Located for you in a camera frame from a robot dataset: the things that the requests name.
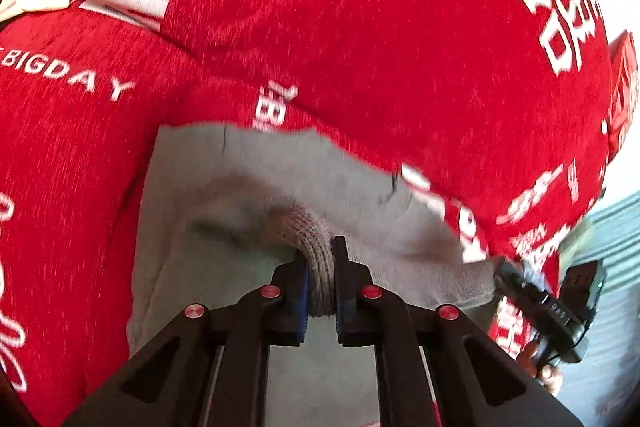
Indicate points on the person's right hand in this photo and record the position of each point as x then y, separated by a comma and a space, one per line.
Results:
550, 376

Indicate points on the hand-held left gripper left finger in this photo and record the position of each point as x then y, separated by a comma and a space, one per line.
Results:
299, 302

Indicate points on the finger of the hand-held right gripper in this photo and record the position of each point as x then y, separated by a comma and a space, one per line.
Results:
515, 279

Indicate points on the grey crumpled cloth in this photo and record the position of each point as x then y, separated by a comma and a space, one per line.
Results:
577, 237

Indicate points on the grey knit sweater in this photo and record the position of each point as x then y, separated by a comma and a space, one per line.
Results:
210, 167

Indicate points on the red printed sofa cover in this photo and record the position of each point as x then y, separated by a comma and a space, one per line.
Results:
350, 7

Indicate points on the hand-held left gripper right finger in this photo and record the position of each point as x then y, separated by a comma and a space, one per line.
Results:
342, 302

